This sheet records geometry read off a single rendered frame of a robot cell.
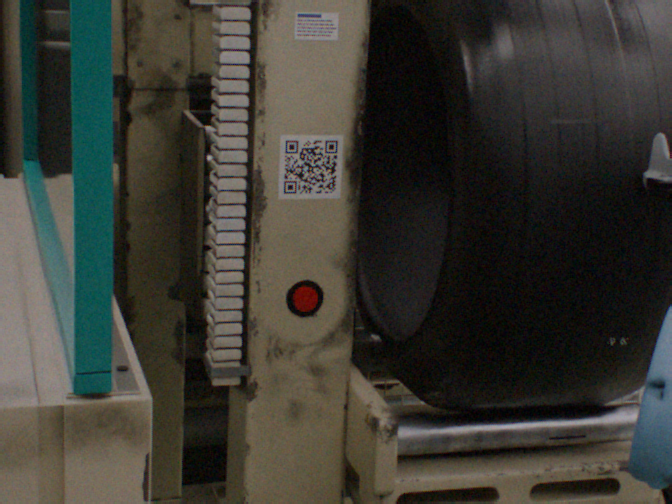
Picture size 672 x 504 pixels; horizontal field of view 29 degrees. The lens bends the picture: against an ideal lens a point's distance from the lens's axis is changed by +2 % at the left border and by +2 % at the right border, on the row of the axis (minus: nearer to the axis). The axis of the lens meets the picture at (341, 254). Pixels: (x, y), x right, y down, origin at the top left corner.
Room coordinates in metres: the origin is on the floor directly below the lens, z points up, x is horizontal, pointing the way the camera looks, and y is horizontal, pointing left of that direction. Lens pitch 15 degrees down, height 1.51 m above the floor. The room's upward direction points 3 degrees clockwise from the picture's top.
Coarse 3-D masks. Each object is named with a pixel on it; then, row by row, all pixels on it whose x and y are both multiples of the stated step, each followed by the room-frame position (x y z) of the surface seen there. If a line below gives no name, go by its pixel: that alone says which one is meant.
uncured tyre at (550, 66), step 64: (384, 0) 1.66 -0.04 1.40; (448, 0) 1.46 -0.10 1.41; (512, 0) 1.42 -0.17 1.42; (576, 0) 1.44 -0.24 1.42; (640, 0) 1.46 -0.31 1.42; (384, 64) 1.84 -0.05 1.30; (448, 64) 1.43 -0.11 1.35; (512, 64) 1.37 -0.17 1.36; (576, 64) 1.38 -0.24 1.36; (640, 64) 1.40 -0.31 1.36; (384, 128) 1.87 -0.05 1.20; (448, 128) 1.40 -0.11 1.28; (512, 128) 1.34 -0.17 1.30; (576, 128) 1.34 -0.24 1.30; (640, 128) 1.36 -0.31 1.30; (384, 192) 1.86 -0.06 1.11; (448, 192) 1.89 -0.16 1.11; (512, 192) 1.32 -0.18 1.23; (576, 192) 1.33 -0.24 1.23; (640, 192) 1.35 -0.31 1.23; (384, 256) 1.81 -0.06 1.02; (448, 256) 1.38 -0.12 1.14; (512, 256) 1.32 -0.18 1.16; (576, 256) 1.33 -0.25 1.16; (640, 256) 1.35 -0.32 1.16; (384, 320) 1.62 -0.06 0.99; (448, 320) 1.38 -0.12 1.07; (512, 320) 1.33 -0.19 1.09; (576, 320) 1.35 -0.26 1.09; (640, 320) 1.37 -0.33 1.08; (448, 384) 1.42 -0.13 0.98; (512, 384) 1.39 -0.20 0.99; (576, 384) 1.42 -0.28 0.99; (640, 384) 1.46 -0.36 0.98
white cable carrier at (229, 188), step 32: (224, 0) 1.45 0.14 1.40; (224, 32) 1.45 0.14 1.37; (224, 64) 1.46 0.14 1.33; (224, 96) 1.45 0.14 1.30; (224, 128) 1.45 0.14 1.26; (224, 160) 1.45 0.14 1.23; (224, 192) 1.45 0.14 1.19; (224, 224) 1.45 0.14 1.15; (224, 256) 1.45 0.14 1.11; (224, 288) 1.45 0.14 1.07; (224, 320) 1.45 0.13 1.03; (224, 352) 1.45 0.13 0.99; (224, 384) 1.45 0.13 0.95
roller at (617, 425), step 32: (416, 416) 1.46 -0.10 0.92; (448, 416) 1.46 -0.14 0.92; (480, 416) 1.47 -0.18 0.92; (512, 416) 1.48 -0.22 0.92; (544, 416) 1.48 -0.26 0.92; (576, 416) 1.49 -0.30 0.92; (608, 416) 1.50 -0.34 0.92; (416, 448) 1.43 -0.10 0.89; (448, 448) 1.44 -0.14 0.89; (480, 448) 1.46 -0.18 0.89
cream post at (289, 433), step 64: (320, 0) 1.47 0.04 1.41; (256, 64) 1.46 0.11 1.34; (320, 64) 1.47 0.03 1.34; (256, 128) 1.45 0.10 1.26; (320, 128) 1.47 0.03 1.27; (256, 192) 1.45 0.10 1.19; (256, 256) 1.45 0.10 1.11; (320, 256) 1.47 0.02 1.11; (256, 320) 1.45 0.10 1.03; (320, 320) 1.47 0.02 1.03; (256, 384) 1.45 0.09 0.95; (320, 384) 1.47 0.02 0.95; (256, 448) 1.45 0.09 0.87; (320, 448) 1.47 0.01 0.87
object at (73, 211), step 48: (48, 0) 0.85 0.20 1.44; (96, 0) 0.60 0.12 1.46; (48, 48) 0.86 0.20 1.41; (96, 48) 0.60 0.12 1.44; (48, 96) 0.87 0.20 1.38; (96, 96) 0.60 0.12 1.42; (48, 144) 0.88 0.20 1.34; (96, 144) 0.60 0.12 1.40; (48, 192) 0.89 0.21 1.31; (96, 192) 0.60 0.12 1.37; (48, 240) 0.85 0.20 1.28; (96, 240) 0.60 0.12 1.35; (96, 288) 0.60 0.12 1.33; (96, 336) 0.60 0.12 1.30; (96, 384) 0.60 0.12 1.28
